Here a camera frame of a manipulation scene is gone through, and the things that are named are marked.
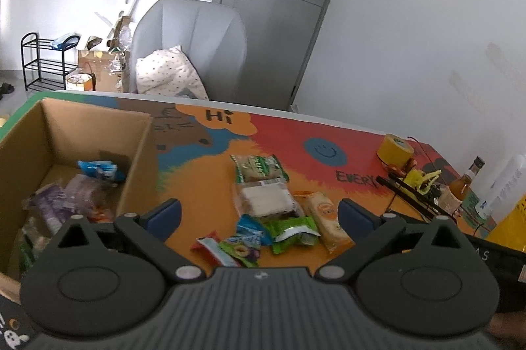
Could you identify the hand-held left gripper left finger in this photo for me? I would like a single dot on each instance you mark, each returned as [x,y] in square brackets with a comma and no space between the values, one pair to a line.
[162,220]

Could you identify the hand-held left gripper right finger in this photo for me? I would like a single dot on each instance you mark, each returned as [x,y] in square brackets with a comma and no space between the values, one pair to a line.
[359,220]

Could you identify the red snack packet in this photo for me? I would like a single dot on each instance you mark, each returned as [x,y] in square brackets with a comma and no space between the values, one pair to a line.
[209,249]

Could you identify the orange speckled snack packet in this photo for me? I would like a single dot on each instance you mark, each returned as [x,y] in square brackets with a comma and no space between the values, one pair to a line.
[100,214]

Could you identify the green foil packet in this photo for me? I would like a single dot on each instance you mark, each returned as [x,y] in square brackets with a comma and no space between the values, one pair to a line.
[291,235]

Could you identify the cardboard box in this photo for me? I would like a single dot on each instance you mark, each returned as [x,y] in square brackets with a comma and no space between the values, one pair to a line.
[135,152]

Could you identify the blue white snack packet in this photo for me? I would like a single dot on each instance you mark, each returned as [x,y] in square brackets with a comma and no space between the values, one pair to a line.
[100,170]

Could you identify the small green fruit packet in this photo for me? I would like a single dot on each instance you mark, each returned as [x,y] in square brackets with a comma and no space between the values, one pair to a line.
[240,251]

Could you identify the clear white wafer packet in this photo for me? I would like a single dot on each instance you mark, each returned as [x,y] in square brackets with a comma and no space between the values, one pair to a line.
[267,200]

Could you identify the purple snack packet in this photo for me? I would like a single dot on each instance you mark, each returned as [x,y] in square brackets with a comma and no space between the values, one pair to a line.
[70,198]

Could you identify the green label bread packet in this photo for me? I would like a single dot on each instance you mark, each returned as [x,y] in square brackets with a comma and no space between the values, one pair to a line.
[259,168]

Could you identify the person's right hand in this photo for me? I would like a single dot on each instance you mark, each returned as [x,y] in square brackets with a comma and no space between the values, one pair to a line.
[509,326]

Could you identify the yellow bag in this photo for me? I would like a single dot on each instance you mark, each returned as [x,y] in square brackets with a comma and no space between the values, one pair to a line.
[511,226]

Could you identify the black tripod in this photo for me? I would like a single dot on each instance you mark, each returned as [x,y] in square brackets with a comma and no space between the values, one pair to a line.
[404,193]

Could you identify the yellow clip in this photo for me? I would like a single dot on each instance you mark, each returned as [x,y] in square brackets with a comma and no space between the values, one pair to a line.
[421,179]

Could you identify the yellow tape roll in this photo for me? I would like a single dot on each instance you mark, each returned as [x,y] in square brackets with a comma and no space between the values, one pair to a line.
[395,149]

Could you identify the white plastic bottle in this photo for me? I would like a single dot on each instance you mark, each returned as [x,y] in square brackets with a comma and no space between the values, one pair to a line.
[503,185]

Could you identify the brown glass bottle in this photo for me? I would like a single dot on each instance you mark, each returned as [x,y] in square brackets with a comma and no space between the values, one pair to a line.
[464,185]

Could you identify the polka dot pillow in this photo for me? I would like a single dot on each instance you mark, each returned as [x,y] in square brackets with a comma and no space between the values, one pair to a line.
[168,74]

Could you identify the taped brown carton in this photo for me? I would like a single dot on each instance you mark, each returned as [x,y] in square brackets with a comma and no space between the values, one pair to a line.
[102,72]

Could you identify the orange white paper bag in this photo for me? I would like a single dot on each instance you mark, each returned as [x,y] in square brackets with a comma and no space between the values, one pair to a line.
[79,82]

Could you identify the clear plastic wrap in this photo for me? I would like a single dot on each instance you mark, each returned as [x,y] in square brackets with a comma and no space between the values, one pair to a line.
[122,45]

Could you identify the grey armchair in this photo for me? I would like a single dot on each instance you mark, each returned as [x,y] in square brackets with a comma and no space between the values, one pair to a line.
[197,33]

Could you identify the black shoe rack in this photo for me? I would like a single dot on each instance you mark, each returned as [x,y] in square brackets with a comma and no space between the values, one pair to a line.
[41,66]

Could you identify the black slipper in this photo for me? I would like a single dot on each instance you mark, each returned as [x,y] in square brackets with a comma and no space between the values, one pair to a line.
[6,90]

